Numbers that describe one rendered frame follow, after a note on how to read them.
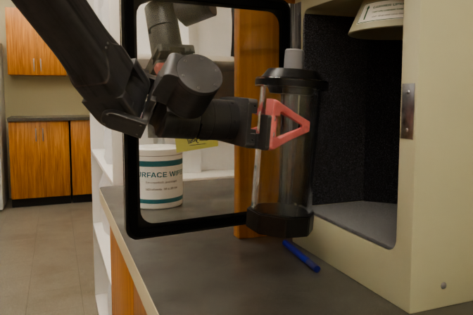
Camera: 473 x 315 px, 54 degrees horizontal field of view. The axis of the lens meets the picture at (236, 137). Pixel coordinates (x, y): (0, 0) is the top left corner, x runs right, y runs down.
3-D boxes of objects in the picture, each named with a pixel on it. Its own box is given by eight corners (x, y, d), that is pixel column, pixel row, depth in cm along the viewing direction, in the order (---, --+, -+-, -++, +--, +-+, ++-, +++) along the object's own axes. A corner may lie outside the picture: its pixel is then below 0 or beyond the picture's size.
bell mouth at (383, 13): (411, 41, 84) (412, 10, 84) (497, 29, 68) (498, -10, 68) (326, 37, 78) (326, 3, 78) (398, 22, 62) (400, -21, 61)
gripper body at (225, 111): (230, 98, 71) (184, 93, 68) (261, 99, 62) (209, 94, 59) (227, 140, 72) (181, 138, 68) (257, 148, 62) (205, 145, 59)
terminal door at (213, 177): (288, 218, 87) (291, 0, 84) (125, 241, 74) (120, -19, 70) (286, 217, 88) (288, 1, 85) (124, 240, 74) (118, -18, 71)
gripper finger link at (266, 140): (293, 101, 70) (236, 96, 66) (320, 103, 64) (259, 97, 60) (289, 146, 71) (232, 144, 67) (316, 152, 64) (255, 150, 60)
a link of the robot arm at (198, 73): (116, 75, 64) (98, 124, 59) (134, 17, 55) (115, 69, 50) (198, 104, 67) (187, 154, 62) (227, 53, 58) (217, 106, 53)
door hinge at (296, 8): (292, 214, 89) (294, 3, 86) (298, 217, 87) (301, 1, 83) (285, 214, 89) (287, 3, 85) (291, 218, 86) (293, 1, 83)
